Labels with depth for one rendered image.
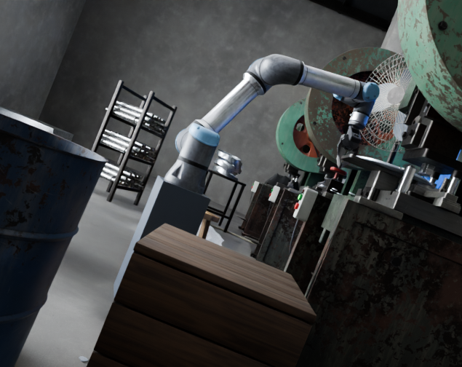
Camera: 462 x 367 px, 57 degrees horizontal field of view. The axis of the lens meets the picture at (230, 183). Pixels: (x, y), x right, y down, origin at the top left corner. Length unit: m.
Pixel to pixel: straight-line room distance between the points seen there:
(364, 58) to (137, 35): 6.28
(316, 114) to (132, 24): 6.39
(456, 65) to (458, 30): 0.09
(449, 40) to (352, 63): 1.86
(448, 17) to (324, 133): 1.79
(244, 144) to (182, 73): 1.80
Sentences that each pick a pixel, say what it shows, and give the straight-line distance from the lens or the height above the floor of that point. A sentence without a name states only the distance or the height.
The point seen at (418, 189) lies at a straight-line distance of 1.60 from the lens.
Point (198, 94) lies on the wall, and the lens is 8.34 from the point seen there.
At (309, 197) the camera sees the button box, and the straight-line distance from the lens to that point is 1.78.
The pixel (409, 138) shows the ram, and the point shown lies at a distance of 1.66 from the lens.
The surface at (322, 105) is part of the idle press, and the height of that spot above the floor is 1.23.
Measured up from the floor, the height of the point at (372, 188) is 0.70.
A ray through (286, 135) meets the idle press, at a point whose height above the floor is 1.19.
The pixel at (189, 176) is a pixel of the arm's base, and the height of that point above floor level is 0.49.
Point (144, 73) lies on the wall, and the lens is 8.58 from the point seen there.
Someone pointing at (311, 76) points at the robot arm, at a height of 1.02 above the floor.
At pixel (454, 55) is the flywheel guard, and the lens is 1.25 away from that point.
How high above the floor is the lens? 0.54
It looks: 1 degrees down
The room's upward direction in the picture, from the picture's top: 22 degrees clockwise
